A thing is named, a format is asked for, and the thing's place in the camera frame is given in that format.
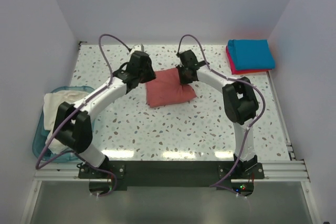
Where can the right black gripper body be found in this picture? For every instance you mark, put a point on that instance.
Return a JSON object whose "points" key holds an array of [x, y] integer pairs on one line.
{"points": [[186, 74]]}

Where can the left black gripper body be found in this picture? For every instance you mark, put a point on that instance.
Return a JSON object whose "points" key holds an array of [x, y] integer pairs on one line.
{"points": [[146, 70]]}

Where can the salmon pink t shirt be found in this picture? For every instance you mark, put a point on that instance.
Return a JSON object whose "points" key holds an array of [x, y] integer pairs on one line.
{"points": [[166, 89]]}

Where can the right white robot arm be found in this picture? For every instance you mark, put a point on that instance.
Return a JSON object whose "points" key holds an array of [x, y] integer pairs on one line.
{"points": [[240, 102]]}

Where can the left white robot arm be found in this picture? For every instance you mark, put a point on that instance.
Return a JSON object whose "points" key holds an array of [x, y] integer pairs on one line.
{"points": [[73, 124]]}

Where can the folded magenta t shirt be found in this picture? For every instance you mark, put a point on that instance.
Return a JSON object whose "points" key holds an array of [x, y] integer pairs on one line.
{"points": [[241, 72]]}

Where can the folded blue t shirt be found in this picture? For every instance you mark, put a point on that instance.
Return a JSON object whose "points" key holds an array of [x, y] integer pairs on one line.
{"points": [[250, 54]]}

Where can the cream white t shirt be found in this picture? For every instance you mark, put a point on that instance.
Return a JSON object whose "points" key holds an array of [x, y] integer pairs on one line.
{"points": [[51, 103]]}

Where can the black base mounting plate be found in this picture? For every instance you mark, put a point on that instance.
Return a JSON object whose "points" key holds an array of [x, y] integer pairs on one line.
{"points": [[121, 175]]}

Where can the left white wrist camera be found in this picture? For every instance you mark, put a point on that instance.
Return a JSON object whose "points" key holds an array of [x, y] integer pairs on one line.
{"points": [[138, 47]]}

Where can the aluminium frame rail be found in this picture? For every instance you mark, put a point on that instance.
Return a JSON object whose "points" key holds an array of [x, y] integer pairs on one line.
{"points": [[281, 171]]}

